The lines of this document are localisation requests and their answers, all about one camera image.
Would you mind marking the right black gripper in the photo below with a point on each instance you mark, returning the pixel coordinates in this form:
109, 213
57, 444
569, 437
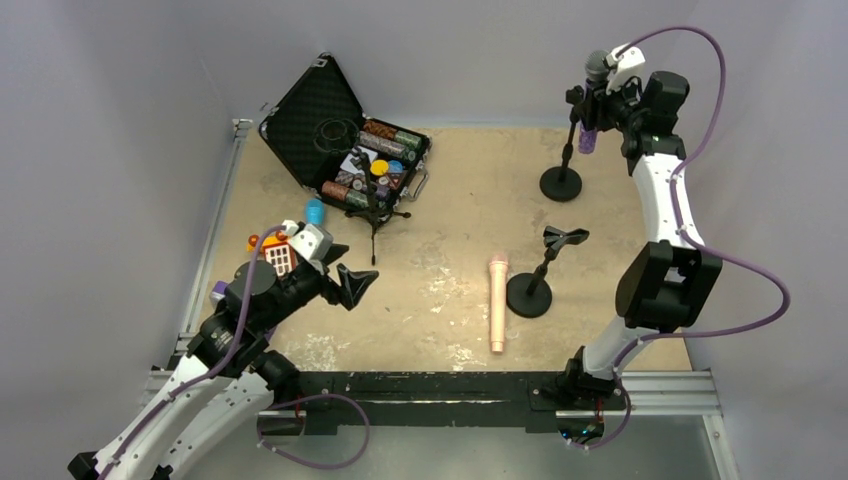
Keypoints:
594, 105

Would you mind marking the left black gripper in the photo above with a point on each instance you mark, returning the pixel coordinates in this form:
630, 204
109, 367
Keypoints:
332, 281

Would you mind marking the purple glitter microphone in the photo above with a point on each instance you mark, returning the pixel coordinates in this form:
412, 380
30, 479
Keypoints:
596, 72

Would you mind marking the black tripod mic stand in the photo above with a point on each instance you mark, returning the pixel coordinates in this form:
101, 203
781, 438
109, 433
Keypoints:
375, 216

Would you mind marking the blue microphone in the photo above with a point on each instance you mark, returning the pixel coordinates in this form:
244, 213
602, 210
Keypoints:
314, 212

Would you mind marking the black round-base mic stand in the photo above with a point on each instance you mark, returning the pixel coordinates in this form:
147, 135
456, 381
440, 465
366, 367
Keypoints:
562, 183

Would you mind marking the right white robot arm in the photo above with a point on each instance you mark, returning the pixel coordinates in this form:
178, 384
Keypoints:
666, 286

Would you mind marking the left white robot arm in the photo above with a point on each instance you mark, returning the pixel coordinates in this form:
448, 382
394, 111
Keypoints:
229, 371

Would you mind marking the orange toy vehicle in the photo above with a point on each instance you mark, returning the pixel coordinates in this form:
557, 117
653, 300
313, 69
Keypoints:
276, 250

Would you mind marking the white playing card deck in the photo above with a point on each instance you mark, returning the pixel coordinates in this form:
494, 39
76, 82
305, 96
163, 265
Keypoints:
358, 161

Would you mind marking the black poker chip case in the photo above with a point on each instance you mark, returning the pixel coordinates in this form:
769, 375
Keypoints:
319, 123

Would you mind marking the yellow poker chip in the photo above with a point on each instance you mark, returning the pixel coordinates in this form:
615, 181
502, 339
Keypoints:
379, 167

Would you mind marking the pink microphone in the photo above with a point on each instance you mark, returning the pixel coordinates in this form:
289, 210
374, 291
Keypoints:
498, 270

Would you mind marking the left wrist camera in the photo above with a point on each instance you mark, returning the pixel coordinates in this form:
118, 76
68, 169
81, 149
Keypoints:
310, 242

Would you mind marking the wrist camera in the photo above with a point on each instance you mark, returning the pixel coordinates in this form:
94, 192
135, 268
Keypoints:
310, 242
624, 62

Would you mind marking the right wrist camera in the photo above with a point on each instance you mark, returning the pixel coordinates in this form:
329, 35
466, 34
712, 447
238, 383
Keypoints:
624, 62

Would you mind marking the left side aluminium rail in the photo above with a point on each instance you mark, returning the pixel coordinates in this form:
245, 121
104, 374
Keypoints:
197, 293

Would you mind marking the aluminium frame rail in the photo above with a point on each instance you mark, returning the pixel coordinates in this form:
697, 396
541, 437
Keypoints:
651, 393

